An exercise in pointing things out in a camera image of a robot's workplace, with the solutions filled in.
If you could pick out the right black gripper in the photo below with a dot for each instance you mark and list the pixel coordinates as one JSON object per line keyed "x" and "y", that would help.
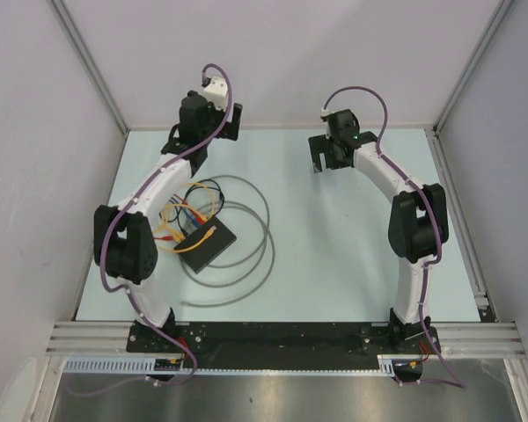
{"x": 318, "y": 145}

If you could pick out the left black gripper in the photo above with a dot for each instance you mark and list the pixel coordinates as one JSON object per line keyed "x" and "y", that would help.
{"x": 229, "y": 129}

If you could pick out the black network switch box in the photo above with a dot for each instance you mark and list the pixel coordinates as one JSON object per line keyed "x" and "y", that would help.
{"x": 205, "y": 244}

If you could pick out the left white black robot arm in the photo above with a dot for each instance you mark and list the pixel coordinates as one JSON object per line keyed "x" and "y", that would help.
{"x": 124, "y": 247}

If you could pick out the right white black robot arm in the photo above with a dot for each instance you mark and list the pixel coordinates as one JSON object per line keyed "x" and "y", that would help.
{"x": 418, "y": 225}

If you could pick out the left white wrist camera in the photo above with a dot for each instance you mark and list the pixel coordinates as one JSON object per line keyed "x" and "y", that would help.
{"x": 216, "y": 90}

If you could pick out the right aluminium side rail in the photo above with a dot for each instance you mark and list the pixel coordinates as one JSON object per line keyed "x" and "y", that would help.
{"x": 465, "y": 241}

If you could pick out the left aluminium corner post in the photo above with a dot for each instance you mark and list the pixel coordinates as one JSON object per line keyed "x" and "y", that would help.
{"x": 76, "y": 39}

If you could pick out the aluminium corner post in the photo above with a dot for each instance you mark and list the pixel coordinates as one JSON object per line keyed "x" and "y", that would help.
{"x": 490, "y": 31}
{"x": 76, "y": 39}

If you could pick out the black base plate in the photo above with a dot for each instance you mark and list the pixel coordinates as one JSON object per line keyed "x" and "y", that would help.
{"x": 295, "y": 346}

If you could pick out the right aluminium corner post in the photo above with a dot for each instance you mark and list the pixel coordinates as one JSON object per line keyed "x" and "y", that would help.
{"x": 490, "y": 31}

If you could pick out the aluminium front frame rail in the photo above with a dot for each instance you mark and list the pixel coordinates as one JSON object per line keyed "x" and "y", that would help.
{"x": 460, "y": 340}

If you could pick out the white slotted cable duct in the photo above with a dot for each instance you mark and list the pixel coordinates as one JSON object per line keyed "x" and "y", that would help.
{"x": 159, "y": 366}

